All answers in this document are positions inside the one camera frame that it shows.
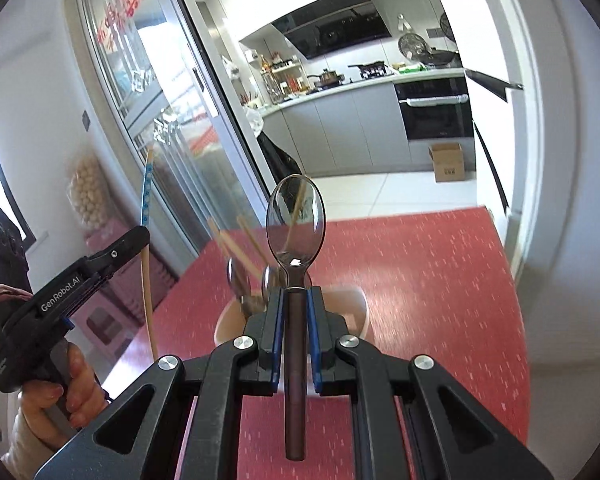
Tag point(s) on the plain wooden chopstick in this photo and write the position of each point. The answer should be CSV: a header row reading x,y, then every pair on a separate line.
x,y
254,240
232,252

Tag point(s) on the cardboard box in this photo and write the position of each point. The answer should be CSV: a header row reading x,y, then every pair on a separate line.
x,y
447,162

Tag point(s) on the black frying pan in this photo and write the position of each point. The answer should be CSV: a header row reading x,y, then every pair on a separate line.
x,y
367,70

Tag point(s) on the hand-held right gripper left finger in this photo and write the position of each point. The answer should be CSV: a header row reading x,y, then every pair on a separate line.
x,y
278,340

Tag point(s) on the black bag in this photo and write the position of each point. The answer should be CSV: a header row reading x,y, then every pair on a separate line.
x,y
277,157

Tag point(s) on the black built-in oven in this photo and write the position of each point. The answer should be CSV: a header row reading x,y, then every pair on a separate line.
x,y
435,110

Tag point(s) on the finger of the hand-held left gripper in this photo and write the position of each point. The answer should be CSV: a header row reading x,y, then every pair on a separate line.
x,y
115,252

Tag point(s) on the grey kitchen cabinets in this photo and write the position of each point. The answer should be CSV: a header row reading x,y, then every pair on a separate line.
x,y
355,130

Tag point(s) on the round metal strainer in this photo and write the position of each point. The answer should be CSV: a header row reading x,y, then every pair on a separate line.
x,y
411,46

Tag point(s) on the beige utensil holder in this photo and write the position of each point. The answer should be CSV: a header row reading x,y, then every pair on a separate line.
x,y
352,310

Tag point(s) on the sliding glass door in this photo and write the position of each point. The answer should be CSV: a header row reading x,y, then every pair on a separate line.
x,y
155,85

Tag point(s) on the wooden chopstick blue patterned end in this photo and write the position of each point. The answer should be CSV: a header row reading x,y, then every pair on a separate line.
x,y
145,280

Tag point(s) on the metal spice rack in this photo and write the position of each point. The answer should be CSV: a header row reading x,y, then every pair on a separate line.
x,y
282,77

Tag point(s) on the bag of beige balls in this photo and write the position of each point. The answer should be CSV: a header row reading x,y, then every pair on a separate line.
x,y
87,195

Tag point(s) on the person's left hand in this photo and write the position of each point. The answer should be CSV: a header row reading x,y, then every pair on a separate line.
x,y
82,390

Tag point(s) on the cooking pot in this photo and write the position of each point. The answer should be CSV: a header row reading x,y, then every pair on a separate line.
x,y
330,77

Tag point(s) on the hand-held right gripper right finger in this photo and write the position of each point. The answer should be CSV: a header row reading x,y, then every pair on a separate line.
x,y
314,340

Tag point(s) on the person's left forearm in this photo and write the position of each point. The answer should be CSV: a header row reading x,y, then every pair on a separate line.
x,y
35,457

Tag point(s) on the black range hood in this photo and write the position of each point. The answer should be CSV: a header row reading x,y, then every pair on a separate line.
x,y
340,25

